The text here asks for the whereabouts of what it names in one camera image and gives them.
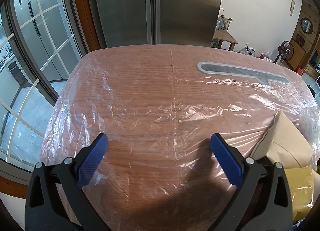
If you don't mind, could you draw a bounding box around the brown paper bag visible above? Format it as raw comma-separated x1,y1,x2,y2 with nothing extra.
250,111,314,169

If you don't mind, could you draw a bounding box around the stainless steel refrigerator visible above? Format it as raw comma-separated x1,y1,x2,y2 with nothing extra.
91,0,225,48

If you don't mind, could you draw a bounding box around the wooden cabinet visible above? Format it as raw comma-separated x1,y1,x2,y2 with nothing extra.
285,0,320,74

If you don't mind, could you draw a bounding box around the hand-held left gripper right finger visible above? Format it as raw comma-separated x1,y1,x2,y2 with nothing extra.
209,132,293,231

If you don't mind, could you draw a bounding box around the glassware rack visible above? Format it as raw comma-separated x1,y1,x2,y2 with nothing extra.
215,14,233,32

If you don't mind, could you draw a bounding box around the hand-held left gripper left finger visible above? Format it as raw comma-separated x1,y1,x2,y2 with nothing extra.
25,132,110,231

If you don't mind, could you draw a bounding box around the crumpled clear plastic bag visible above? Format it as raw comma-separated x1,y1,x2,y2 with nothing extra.
299,106,320,166

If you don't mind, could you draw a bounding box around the glass paned door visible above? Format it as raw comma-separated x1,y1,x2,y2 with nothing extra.
0,0,88,164

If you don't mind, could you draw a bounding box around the clear plastic table cover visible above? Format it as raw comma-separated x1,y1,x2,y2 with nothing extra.
40,45,317,231

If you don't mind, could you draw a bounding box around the grey cable slot cover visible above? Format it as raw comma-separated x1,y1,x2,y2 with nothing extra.
197,61,289,89

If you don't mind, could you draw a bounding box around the black fan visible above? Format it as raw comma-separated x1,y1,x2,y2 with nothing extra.
276,41,294,63

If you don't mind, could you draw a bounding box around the small wooden side table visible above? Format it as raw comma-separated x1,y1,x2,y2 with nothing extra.
212,31,238,52

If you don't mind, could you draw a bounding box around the yellow packet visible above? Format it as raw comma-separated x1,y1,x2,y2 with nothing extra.
285,166,314,223

